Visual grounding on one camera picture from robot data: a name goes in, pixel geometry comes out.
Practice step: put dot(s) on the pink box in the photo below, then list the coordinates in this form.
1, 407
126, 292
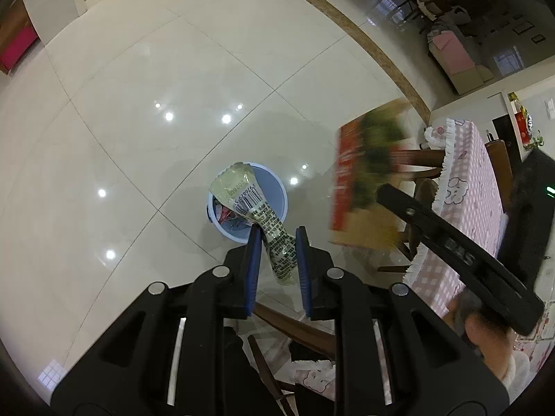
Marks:
17, 50

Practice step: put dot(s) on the red wrapper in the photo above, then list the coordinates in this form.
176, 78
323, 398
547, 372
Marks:
225, 214

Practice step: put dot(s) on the red green carton box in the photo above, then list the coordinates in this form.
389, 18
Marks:
351, 173

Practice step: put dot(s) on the pink checked tablecloth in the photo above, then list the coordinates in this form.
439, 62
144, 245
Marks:
472, 190

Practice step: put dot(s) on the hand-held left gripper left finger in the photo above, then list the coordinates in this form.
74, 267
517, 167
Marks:
255, 268

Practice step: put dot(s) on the wooden cabinet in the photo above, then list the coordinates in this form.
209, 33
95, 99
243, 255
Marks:
11, 21

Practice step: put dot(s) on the red snack bag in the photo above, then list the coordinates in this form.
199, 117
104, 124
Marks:
525, 128

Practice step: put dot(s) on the pink chair cushion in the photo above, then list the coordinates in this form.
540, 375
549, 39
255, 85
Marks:
316, 377

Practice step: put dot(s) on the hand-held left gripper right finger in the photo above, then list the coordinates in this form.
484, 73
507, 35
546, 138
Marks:
303, 268

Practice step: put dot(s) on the beige sofa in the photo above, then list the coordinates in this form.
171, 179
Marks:
459, 65

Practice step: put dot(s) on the blue plastic bin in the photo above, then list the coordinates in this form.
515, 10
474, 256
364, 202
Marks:
277, 199

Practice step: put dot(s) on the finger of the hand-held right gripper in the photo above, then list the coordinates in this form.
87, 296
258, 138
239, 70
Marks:
403, 206

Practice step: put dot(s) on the framed picture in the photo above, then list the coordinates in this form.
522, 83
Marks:
539, 38
522, 27

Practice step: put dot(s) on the clear printed snack packet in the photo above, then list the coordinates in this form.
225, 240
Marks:
264, 221

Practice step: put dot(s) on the wall switch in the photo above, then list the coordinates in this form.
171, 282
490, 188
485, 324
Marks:
550, 109

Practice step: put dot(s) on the yellow packet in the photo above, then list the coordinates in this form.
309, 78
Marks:
514, 102

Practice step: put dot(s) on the wooden table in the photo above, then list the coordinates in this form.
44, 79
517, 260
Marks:
427, 158

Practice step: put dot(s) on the person's right forearm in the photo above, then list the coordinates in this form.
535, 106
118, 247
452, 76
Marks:
518, 377

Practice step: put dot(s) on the person's right hand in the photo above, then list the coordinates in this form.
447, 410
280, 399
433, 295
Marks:
490, 342

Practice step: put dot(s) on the wooden chair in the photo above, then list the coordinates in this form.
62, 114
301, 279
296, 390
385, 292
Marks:
295, 329
498, 169
427, 193

